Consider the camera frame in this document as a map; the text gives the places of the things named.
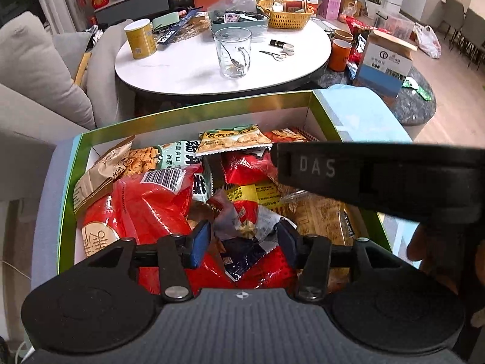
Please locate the blue-grey storage tray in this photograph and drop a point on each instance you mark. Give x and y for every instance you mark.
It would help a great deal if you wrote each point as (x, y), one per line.
(238, 22)

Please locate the yellow can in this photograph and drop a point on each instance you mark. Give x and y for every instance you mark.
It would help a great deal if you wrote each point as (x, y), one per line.
(141, 41)

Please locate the glass measuring cup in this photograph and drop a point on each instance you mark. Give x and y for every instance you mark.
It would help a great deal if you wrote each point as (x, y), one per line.
(231, 55)

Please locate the red burger chips packet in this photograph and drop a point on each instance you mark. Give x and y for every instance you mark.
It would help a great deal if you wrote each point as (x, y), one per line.
(246, 167)

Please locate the orange snack packet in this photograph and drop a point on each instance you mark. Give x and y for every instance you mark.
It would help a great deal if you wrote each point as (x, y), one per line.
(288, 135)

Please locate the black tube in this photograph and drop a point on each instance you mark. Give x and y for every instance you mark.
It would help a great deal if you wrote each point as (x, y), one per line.
(276, 43)

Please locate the clear biscuit packet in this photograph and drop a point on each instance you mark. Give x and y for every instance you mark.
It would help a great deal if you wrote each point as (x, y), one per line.
(322, 216)

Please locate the orange cup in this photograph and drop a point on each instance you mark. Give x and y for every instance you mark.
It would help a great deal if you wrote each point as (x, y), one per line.
(339, 57)
(343, 36)

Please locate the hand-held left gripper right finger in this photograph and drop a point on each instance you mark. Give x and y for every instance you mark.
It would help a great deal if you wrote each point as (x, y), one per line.
(287, 243)

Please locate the brown white blue carton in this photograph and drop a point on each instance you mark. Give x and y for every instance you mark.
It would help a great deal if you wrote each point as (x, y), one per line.
(382, 68)

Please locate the metal spoon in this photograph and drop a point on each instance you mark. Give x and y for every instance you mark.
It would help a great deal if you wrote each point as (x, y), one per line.
(237, 60)

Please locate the clear plastic bin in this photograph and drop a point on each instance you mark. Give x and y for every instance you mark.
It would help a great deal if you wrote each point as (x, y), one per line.
(396, 24)

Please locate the silver navy snack packet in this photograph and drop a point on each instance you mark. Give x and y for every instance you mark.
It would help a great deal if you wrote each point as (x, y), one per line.
(242, 250)

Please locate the beige recliner sofa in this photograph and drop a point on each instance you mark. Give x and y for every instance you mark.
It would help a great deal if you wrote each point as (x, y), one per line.
(34, 83)

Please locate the green cardboard box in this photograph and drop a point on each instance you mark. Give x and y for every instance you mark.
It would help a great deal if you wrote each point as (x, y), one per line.
(189, 115)

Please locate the small green packet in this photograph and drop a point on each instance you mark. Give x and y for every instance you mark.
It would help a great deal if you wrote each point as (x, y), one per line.
(416, 89)

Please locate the pile of red snack bags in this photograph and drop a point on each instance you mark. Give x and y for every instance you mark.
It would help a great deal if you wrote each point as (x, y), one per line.
(358, 30)

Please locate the dark blue long packets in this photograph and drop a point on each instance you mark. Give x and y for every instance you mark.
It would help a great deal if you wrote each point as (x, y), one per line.
(180, 30)

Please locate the light green pouch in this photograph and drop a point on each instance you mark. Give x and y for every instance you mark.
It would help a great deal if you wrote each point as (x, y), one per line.
(165, 21)

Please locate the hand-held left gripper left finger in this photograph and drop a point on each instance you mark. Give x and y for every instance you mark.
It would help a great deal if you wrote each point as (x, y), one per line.
(201, 242)

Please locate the yellow woven basket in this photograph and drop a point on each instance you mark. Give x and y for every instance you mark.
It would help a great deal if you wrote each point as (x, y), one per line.
(288, 17)

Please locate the yellow nut snack packet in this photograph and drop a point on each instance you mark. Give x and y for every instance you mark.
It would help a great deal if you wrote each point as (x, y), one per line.
(235, 140)

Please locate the dark marble round table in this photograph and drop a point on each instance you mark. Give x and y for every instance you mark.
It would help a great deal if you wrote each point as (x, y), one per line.
(413, 112)

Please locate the white tape roll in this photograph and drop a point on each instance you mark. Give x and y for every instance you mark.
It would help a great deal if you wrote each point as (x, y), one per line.
(290, 49)

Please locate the round white table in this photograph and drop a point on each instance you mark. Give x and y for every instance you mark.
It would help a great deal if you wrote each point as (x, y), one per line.
(182, 68)

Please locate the small scissors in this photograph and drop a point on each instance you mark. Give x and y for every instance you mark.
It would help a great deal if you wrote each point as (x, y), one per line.
(278, 57)

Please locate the white plastic bag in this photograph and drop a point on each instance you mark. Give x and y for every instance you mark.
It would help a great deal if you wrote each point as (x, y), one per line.
(428, 41)

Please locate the large red cracker packet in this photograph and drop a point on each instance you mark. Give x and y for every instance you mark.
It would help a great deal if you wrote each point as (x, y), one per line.
(151, 208)

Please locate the grey dining chair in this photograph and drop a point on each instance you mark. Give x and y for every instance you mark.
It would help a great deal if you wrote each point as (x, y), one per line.
(454, 11)
(475, 26)

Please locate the pink box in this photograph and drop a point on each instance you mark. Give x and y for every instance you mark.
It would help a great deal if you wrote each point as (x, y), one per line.
(329, 7)

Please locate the kraft paper snack packet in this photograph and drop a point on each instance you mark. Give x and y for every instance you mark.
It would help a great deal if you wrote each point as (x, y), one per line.
(98, 174)

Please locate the person's right hand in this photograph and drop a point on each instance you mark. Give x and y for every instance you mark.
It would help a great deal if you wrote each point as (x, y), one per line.
(418, 246)

